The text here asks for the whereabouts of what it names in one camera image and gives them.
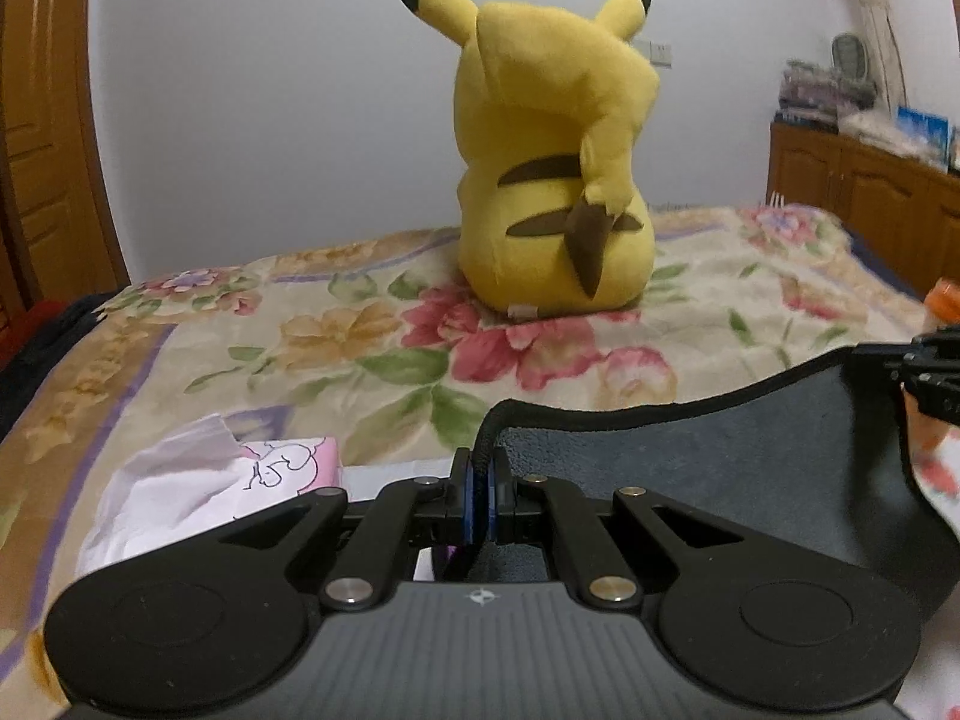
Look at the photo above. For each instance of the grey round fan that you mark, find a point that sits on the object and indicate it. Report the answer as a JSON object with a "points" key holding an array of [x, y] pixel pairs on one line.
{"points": [[851, 56]]}

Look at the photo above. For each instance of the white wall outlet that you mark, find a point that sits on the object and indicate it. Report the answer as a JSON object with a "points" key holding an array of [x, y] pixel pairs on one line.
{"points": [[654, 51]]}

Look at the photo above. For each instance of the white pink tissue pack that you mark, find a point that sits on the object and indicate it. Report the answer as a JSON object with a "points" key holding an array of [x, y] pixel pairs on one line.
{"points": [[195, 487]]}

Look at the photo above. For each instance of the wooden cabinet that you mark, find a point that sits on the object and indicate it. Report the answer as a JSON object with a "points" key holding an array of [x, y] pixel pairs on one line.
{"points": [[862, 195]]}

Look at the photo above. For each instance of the dark grey towel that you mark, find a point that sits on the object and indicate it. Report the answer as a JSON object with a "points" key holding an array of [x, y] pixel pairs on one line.
{"points": [[712, 465]]}

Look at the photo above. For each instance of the white plastic bag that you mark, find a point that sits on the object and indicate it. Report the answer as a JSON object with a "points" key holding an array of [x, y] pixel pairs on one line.
{"points": [[874, 129]]}

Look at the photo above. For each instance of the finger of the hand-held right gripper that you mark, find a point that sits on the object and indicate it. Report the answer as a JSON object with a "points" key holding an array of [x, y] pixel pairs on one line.
{"points": [[930, 375]]}

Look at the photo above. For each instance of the wooden wardrobe door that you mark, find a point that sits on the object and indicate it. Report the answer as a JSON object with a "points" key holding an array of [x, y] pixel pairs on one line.
{"points": [[45, 127]]}

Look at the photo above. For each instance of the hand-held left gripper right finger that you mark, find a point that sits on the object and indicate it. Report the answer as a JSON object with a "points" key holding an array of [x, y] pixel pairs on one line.
{"points": [[491, 499]]}

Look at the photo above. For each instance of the floral blanket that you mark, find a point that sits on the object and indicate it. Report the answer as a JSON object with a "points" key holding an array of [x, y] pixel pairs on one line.
{"points": [[315, 345]]}

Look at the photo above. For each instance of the dark blue bed sheet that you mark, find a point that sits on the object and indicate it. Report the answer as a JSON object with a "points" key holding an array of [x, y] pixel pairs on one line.
{"points": [[881, 262]]}

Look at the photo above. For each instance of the dark cloth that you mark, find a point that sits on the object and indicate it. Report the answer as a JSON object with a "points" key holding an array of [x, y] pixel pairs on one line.
{"points": [[37, 360]]}

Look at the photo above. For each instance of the orange object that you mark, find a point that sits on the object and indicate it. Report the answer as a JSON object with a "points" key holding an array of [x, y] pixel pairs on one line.
{"points": [[943, 304]]}

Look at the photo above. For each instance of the blue box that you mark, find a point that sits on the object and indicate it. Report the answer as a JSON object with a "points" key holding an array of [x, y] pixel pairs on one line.
{"points": [[922, 131]]}

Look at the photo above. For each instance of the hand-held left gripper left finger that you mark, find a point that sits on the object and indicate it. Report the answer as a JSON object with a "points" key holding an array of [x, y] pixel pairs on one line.
{"points": [[469, 499]]}

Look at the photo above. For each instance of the stack of folded clothes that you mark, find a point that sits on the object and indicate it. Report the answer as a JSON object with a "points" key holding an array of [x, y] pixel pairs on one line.
{"points": [[814, 86]]}

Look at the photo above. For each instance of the pale curtain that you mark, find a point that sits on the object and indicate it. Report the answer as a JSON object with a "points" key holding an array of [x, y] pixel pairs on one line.
{"points": [[874, 7]]}

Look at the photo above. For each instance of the yellow plush toy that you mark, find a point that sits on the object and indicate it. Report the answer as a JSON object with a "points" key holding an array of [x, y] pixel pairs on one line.
{"points": [[540, 165]]}

